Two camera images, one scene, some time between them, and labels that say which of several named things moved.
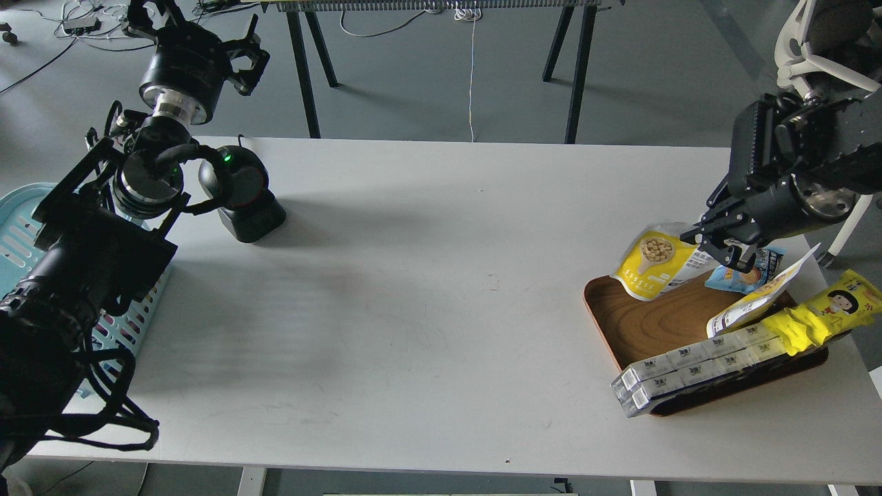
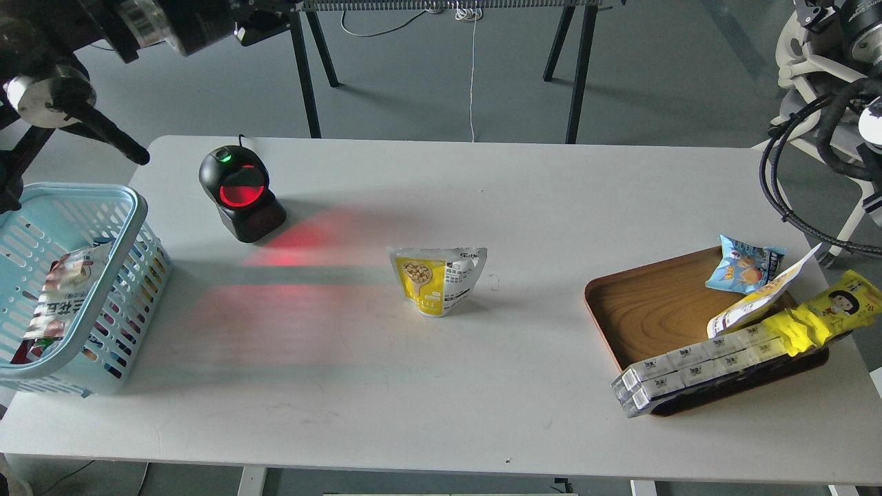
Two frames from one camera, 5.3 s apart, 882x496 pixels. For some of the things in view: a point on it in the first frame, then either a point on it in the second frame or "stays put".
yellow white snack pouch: [658, 260] → [439, 281]
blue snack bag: [767, 262] stays put
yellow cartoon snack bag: [846, 302] stays put
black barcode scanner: [237, 180] stays put
